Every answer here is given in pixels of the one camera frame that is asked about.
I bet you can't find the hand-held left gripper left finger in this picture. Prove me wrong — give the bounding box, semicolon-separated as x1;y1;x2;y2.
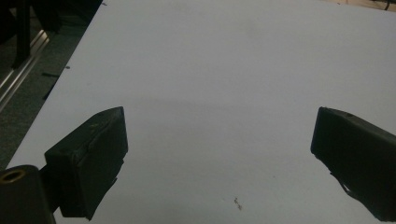
39;105;129;221

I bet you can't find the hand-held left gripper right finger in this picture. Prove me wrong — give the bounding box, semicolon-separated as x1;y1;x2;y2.
310;106;396;223

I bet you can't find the metal rail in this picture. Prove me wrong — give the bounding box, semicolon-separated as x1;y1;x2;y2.
0;29;50;112

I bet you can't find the black stand post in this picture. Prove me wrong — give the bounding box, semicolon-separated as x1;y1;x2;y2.
11;0;32;70

